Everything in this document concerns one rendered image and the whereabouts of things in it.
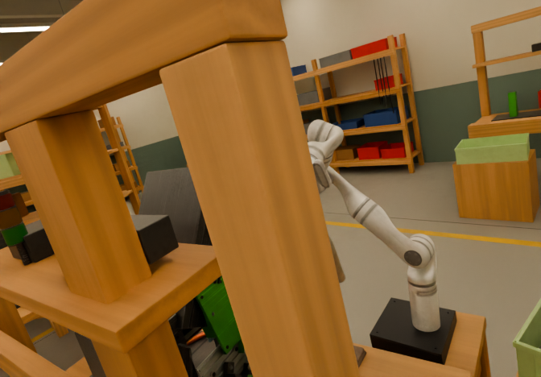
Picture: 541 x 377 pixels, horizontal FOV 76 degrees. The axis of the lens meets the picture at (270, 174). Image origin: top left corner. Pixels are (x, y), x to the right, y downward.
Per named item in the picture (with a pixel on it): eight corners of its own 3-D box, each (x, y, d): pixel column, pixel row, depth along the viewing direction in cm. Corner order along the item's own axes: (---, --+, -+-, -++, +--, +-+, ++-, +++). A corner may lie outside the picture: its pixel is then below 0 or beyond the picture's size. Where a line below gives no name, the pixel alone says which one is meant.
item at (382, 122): (412, 174, 565) (390, 35, 517) (278, 176, 778) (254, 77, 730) (424, 163, 601) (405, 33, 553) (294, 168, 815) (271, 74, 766)
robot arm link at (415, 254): (350, 223, 123) (361, 213, 130) (416, 276, 113) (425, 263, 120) (362, 205, 118) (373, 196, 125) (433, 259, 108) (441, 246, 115)
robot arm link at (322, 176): (320, 163, 86) (329, 147, 90) (283, 162, 93) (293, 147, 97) (331, 188, 92) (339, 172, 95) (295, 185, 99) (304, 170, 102)
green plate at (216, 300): (233, 330, 121) (207, 277, 120) (249, 329, 116) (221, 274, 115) (210, 354, 112) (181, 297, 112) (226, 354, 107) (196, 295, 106)
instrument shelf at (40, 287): (48, 241, 123) (44, 230, 122) (235, 264, 68) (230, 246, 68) (-39, 279, 103) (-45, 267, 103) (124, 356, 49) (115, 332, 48)
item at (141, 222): (138, 242, 78) (127, 213, 76) (180, 246, 68) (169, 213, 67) (109, 258, 72) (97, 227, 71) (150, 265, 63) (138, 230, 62)
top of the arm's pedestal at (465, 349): (398, 308, 147) (397, 300, 146) (486, 325, 127) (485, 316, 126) (370, 363, 123) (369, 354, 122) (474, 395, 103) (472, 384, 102)
